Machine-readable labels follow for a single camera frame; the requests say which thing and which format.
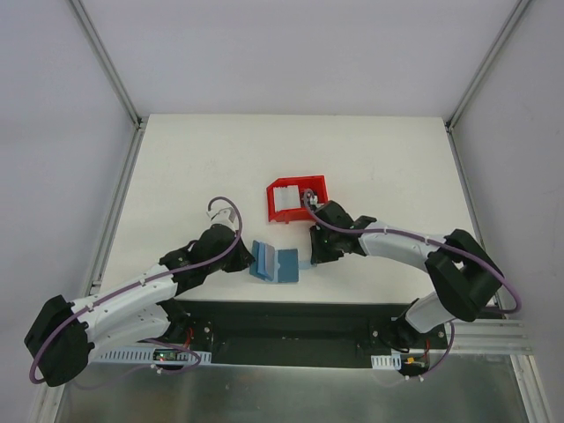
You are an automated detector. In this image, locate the right aluminium frame post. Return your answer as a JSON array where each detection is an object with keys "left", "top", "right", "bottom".
[{"left": 445, "top": 0, "right": 535, "bottom": 133}]

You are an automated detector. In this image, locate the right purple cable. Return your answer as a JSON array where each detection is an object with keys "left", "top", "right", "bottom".
[{"left": 303, "top": 189, "right": 523, "bottom": 389}]

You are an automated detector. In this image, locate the purple cable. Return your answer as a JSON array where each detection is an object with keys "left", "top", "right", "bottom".
[
  {"left": 303, "top": 189, "right": 523, "bottom": 389},
  {"left": 28, "top": 196, "right": 242, "bottom": 384}
]

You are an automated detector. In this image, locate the left white cable duct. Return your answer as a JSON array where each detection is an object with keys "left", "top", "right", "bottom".
[{"left": 94, "top": 345, "right": 212, "bottom": 366}]

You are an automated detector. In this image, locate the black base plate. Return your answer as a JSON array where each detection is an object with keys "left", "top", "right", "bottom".
[{"left": 145, "top": 299, "right": 449, "bottom": 367}]

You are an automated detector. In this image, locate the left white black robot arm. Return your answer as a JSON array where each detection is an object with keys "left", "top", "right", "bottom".
[{"left": 24, "top": 223, "right": 254, "bottom": 387}]

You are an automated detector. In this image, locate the blue leather card holder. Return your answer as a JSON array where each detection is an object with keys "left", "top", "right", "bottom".
[{"left": 249, "top": 240, "right": 315, "bottom": 284}]

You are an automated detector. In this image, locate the left aluminium frame post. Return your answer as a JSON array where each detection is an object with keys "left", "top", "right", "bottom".
[{"left": 66, "top": 0, "right": 144, "bottom": 129}]

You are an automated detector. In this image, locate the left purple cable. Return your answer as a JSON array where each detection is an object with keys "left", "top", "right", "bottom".
[{"left": 28, "top": 196, "right": 242, "bottom": 384}]

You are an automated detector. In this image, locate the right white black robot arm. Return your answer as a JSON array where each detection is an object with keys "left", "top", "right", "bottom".
[{"left": 307, "top": 201, "right": 502, "bottom": 348}]

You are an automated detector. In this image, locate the right white cable duct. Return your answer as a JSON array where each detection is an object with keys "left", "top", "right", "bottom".
[{"left": 370, "top": 353, "right": 402, "bottom": 371}]

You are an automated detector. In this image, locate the red plastic bin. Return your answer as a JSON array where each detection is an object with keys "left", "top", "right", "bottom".
[{"left": 266, "top": 175, "right": 329, "bottom": 224}]

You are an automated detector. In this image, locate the aluminium frame post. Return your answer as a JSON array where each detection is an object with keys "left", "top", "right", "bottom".
[
  {"left": 66, "top": 0, "right": 144, "bottom": 129},
  {"left": 445, "top": 0, "right": 535, "bottom": 133}
]

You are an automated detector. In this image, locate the white cable duct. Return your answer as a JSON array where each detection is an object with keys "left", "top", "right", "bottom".
[
  {"left": 94, "top": 345, "right": 212, "bottom": 366},
  {"left": 370, "top": 353, "right": 402, "bottom": 371}
]

